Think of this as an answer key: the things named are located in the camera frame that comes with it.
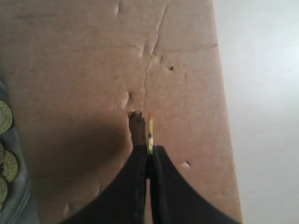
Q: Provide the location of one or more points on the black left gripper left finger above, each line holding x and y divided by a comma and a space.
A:
123, 201

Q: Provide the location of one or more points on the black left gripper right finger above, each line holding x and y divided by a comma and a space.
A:
174, 201

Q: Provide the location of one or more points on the gold coin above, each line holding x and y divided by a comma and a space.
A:
150, 133
6, 118

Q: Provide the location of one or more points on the cardboard box with slot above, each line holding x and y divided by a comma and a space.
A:
76, 70

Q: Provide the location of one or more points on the round silver metal plate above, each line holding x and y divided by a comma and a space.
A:
16, 203

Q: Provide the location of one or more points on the gold coin right edge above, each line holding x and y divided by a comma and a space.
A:
9, 166

